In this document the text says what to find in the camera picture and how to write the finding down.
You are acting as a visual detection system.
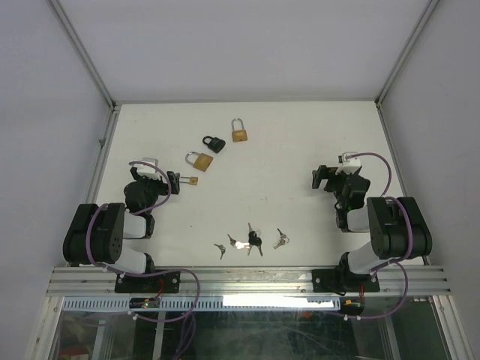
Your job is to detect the black padlock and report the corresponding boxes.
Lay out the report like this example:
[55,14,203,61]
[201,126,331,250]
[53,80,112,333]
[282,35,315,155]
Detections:
[202,136,226,154]

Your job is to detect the silver key set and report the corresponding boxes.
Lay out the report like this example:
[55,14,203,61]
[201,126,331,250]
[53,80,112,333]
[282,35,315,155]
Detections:
[227,234,251,250]
[272,229,290,249]

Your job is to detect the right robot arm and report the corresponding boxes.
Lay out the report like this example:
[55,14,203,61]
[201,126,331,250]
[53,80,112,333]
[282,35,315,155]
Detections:
[312,165,433,294]

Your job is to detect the black headed key set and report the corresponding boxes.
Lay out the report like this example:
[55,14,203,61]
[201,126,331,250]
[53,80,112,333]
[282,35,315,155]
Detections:
[247,223,263,257]

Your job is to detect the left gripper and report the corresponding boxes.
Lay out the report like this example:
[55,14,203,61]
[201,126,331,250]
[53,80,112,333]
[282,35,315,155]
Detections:
[130,167,179,214]

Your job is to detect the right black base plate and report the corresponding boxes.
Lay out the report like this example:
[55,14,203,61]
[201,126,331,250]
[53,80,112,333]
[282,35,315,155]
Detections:
[311,268,380,296]

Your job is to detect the tall brass padlock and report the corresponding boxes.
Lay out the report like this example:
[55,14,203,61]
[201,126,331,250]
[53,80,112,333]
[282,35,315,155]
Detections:
[231,118,248,143]

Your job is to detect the white slotted cable duct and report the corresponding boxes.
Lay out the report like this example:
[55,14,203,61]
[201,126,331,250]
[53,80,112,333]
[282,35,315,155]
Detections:
[63,294,341,313]

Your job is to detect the small silver key pair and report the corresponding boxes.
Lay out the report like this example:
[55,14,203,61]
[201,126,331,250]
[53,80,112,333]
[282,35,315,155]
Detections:
[214,244,226,260]

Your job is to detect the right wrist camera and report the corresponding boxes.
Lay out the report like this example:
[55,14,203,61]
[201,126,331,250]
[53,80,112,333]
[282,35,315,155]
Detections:
[335,152,362,175]

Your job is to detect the small brass padlock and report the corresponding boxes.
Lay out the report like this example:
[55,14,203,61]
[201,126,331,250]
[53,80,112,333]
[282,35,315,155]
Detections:
[178,176,199,186]

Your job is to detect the right silver key set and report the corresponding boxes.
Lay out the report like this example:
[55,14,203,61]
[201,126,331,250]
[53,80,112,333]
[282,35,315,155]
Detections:
[272,229,290,249]

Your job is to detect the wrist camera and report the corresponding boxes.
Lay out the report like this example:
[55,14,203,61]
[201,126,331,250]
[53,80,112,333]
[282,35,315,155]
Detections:
[133,157,161,180]
[335,152,362,175]

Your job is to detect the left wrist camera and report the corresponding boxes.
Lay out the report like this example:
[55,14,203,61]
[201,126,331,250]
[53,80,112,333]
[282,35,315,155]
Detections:
[133,157,161,180]

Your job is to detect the aluminium mounting rail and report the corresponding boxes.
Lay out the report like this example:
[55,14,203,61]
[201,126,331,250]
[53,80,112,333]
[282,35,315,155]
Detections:
[46,265,452,297]

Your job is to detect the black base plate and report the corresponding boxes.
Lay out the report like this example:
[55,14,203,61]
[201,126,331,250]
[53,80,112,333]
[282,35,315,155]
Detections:
[114,270,181,294]
[311,268,380,296]

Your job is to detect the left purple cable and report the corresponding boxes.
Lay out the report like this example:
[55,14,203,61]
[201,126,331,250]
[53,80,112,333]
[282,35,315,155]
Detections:
[88,160,203,360]

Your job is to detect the medium brass padlock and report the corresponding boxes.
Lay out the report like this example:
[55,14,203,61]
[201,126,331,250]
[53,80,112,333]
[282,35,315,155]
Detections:
[184,151,214,172]

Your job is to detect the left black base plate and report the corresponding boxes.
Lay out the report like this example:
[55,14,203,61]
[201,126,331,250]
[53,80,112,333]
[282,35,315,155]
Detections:
[114,270,181,294]

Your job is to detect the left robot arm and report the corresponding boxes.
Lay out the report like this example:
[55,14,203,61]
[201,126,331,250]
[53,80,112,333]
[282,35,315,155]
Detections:
[62,167,180,292]

